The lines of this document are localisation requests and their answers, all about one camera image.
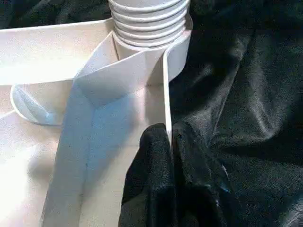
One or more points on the white plastic table top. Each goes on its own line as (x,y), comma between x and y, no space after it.
(47,59)

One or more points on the black mat cloth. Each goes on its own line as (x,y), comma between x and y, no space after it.
(236,94)

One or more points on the white plastic table leg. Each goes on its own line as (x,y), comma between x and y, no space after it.
(149,23)

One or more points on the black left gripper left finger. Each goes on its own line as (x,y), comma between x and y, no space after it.
(151,179)

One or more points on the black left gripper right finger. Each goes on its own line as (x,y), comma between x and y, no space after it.
(203,194)

